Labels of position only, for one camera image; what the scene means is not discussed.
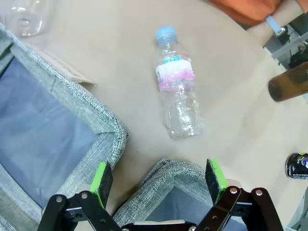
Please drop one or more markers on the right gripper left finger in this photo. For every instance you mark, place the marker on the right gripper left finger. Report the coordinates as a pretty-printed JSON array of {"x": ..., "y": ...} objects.
[{"x": 101, "y": 183}]

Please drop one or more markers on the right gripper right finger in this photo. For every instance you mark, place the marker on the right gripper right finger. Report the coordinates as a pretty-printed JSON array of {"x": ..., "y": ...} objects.
[{"x": 215, "y": 178}]

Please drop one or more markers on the brown glass bottle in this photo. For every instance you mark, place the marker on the brown glass bottle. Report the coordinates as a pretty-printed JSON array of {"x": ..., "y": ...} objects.
[{"x": 288, "y": 84}]

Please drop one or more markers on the small grey fabric basket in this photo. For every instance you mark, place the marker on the small grey fabric basket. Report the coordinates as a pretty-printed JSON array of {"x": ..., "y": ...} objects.
[{"x": 168, "y": 173}]

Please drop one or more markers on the black drink can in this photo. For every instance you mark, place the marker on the black drink can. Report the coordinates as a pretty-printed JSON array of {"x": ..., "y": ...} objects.
[{"x": 296, "y": 166}]

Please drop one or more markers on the large grey fabric basket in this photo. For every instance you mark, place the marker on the large grey fabric basket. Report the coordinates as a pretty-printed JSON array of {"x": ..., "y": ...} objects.
[{"x": 60, "y": 79}]

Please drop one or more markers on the person's left hand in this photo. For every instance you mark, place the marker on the person's left hand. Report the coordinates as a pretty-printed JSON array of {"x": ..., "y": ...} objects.
[{"x": 258, "y": 32}]

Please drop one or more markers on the plastic bottle with pink label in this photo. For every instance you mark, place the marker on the plastic bottle with pink label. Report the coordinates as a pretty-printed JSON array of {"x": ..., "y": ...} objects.
[{"x": 178, "y": 96}]

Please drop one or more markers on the beige cardboard label card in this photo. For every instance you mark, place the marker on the beige cardboard label card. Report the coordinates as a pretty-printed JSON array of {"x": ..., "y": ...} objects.
[{"x": 69, "y": 72}]

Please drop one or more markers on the dark grey background equipment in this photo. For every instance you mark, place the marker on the dark grey background equipment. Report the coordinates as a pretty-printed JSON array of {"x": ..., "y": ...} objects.
[{"x": 288, "y": 45}]

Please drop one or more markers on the clear unlabelled plastic bottle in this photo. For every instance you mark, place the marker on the clear unlabelled plastic bottle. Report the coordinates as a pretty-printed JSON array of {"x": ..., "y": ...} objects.
[{"x": 26, "y": 21}]

